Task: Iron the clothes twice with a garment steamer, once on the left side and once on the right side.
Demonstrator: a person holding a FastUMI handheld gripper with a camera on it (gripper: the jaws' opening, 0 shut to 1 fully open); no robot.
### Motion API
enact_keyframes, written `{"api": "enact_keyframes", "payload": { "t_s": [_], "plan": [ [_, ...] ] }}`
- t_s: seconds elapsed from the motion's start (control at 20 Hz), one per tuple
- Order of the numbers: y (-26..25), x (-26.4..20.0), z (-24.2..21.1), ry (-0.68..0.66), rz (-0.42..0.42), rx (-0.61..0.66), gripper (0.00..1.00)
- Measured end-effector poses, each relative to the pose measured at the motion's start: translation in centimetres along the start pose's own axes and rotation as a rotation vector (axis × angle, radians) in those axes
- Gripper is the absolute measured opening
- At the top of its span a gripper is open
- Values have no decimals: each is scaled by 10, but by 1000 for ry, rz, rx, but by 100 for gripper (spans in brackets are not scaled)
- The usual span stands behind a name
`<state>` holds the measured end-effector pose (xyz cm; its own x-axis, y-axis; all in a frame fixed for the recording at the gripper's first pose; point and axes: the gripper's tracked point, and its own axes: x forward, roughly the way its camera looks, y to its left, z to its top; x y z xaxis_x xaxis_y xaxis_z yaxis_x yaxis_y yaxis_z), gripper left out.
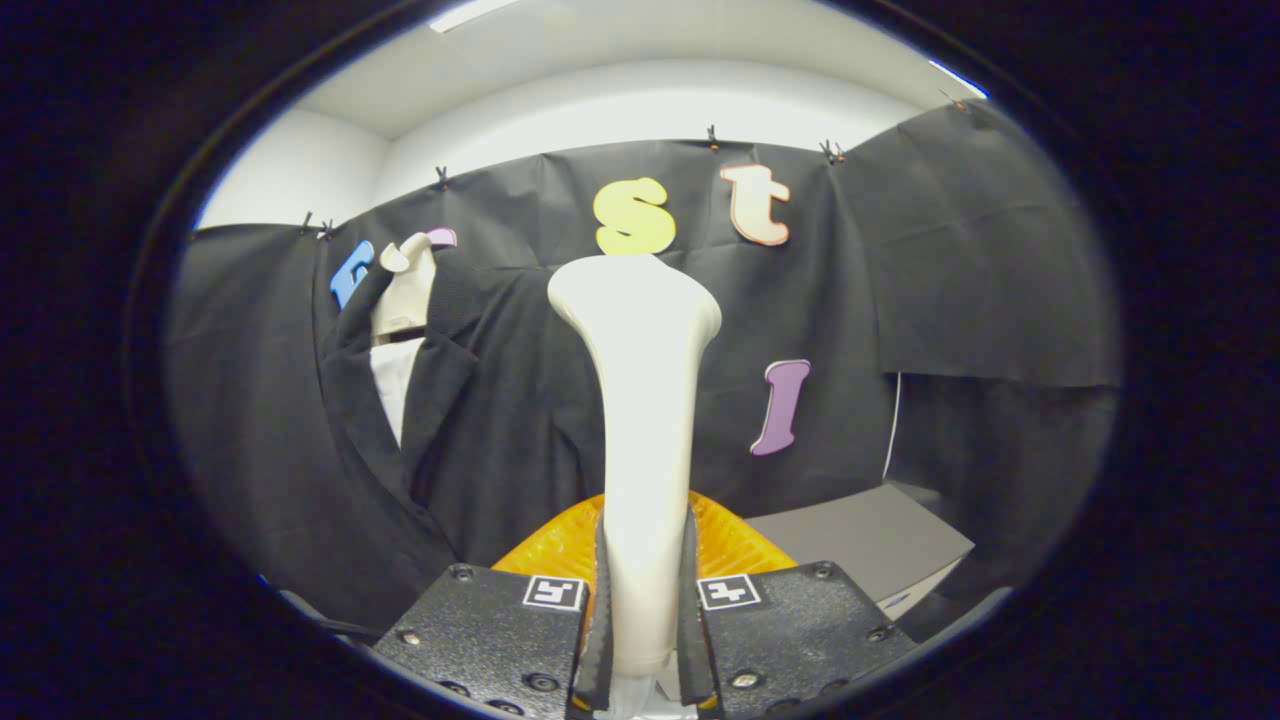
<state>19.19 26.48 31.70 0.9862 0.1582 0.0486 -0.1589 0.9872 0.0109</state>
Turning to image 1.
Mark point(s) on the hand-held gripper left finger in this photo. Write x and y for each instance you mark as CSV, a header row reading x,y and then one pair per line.
x,y
480,630

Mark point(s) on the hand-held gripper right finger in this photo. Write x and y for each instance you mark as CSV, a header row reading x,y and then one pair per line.
x,y
800,630

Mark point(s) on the black suit jacket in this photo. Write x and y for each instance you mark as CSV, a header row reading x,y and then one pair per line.
x,y
500,400

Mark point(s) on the white garment steamer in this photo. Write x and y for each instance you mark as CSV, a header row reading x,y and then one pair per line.
x,y
640,400

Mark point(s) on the grey cabinet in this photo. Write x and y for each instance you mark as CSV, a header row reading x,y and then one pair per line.
x,y
860,540

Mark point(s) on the black backdrop cloth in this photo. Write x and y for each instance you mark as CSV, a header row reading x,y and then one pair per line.
x,y
950,250

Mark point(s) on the long ceiling light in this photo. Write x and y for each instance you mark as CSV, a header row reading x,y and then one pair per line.
x,y
465,14

